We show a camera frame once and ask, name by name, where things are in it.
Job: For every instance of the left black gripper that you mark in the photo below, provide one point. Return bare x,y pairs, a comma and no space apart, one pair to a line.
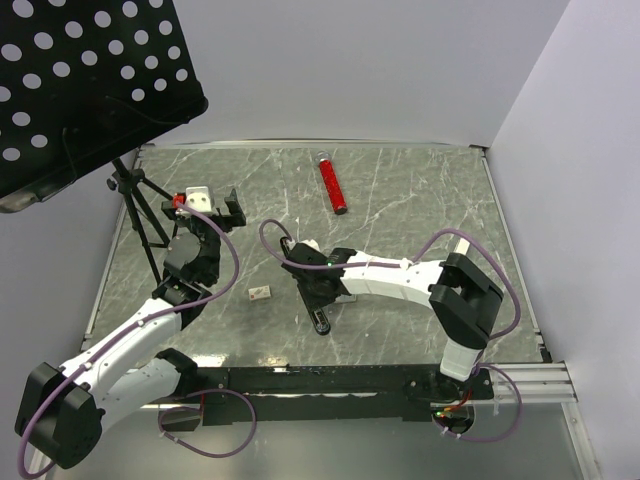
237,218

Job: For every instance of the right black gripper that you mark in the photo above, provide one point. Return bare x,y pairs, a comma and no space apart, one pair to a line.
315,302

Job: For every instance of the black stapler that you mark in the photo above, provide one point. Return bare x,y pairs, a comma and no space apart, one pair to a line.
319,321

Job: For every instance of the white staple box sleeve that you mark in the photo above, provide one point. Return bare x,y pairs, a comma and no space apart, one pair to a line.
259,293

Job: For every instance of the white stapler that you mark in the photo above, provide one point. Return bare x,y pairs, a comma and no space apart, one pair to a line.
462,247

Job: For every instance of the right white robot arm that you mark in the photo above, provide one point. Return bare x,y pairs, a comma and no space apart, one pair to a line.
463,298

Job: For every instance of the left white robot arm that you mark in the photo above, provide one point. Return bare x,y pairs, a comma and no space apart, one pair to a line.
65,409

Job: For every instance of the red cylindrical tube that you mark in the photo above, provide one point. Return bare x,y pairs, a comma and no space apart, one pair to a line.
330,179

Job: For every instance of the black tripod stand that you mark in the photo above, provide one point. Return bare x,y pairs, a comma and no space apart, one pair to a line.
127,183

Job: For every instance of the black perforated music stand desk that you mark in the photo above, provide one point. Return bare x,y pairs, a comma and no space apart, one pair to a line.
83,83

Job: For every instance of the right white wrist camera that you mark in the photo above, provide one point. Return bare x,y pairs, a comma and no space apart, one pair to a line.
311,244

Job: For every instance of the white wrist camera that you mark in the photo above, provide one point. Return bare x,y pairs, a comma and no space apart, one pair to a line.
311,244
197,198

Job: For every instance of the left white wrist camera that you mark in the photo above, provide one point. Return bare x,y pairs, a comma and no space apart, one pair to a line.
197,198

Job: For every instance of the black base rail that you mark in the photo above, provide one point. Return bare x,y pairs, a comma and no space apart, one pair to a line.
300,393

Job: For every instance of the aluminium frame rail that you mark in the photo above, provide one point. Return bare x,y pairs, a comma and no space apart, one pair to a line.
541,382

